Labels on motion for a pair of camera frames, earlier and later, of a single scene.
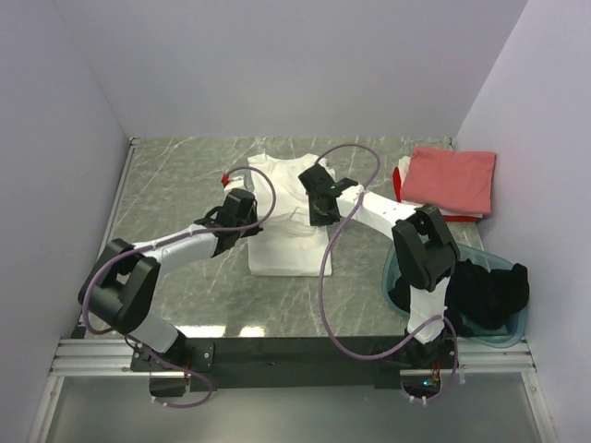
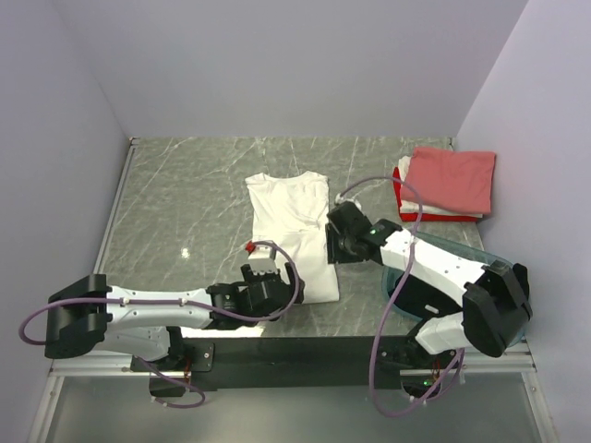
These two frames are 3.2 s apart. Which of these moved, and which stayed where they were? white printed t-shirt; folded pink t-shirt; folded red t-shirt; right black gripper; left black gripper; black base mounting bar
Moved: left black gripper; white printed t-shirt; right black gripper
Stayed: black base mounting bar; folded pink t-shirt; folded red t-shirt
